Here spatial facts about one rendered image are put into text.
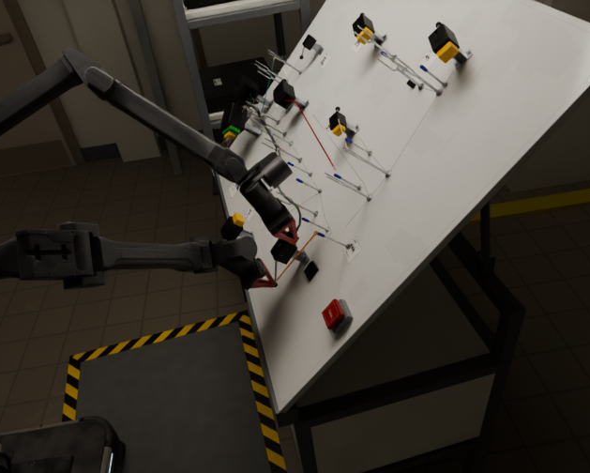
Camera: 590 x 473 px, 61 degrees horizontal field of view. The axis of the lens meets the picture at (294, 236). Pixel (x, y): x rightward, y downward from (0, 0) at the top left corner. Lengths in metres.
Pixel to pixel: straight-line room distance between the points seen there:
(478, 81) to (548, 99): 0.19
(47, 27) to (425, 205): 3.35
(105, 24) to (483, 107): 3.07
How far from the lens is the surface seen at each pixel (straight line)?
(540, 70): 1.08
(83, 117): 4.26
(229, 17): 1.98
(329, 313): 1.14
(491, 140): 1.06
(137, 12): 3.64
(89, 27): 3.87
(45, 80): 1.37
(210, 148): 1.20
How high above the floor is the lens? 1.96
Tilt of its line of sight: 40 degrees down
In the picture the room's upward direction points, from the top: 8 degrees counter-clockwise
